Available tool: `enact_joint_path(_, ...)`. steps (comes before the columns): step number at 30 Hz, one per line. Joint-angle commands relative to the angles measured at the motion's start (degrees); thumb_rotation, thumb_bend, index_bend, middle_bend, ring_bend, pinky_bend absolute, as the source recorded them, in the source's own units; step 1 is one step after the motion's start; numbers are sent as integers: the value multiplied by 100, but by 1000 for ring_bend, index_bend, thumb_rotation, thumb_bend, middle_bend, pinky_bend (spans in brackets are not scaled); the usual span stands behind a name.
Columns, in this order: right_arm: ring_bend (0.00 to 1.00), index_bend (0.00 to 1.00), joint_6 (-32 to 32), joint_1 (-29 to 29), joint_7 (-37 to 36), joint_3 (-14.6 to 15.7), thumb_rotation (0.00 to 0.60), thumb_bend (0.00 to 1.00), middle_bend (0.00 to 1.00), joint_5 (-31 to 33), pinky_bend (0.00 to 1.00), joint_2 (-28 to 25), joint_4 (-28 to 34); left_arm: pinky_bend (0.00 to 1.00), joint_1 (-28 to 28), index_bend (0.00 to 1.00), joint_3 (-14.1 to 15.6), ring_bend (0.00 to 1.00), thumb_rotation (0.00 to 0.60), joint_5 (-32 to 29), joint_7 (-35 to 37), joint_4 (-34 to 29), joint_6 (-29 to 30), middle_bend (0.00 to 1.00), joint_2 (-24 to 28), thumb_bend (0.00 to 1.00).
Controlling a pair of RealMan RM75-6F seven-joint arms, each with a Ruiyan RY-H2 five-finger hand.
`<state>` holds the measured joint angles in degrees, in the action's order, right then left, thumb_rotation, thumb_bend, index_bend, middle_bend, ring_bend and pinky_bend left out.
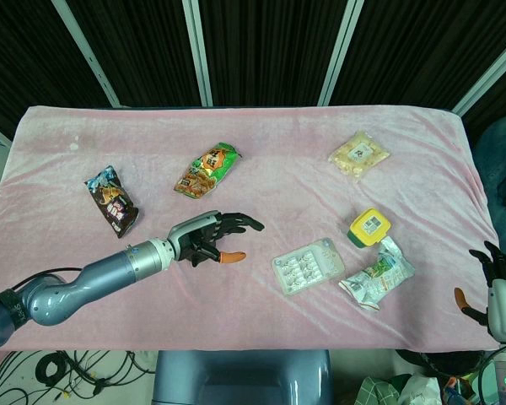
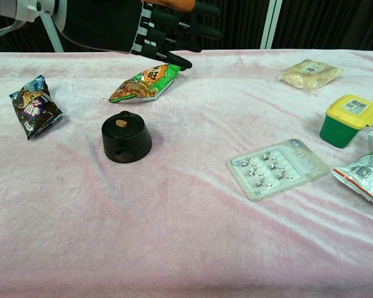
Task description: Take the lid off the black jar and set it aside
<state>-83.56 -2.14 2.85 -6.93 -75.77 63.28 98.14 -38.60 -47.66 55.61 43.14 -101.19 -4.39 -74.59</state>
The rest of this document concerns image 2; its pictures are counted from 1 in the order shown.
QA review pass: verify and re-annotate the pink plush tablecloth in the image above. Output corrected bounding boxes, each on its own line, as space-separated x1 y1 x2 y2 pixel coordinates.
0 48 373 298

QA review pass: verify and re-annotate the beige rice packet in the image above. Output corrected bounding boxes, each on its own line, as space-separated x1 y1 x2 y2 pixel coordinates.
278 58 344 94

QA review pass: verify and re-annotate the black teapot body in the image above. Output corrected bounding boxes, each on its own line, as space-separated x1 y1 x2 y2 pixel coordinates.
101 122 153 163

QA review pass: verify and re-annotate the green container yellow lid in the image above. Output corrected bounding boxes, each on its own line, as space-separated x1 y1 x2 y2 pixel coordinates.
319 94 373 149

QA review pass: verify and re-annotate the green white snack bag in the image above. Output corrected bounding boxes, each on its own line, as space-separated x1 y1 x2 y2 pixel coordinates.
331 129 373 208

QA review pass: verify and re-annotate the green orange snack bag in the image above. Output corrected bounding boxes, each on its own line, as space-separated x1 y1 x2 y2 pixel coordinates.
108 63 187 104

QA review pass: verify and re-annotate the dark brown blue snack bag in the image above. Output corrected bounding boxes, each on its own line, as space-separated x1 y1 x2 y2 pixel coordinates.
9 74 64 141

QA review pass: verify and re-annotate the white frame post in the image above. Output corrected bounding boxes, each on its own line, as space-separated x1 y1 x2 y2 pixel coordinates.
40 12 65 53
260 0 283 50

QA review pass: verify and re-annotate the black curtain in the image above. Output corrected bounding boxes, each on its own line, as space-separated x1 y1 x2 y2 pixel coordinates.
0 0 373 53

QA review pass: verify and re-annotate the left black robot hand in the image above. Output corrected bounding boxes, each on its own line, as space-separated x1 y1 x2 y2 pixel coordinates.
54 0 221 71

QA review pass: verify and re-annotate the metal hooks blister card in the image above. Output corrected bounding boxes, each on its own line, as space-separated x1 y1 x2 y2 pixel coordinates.
225 138 330 202

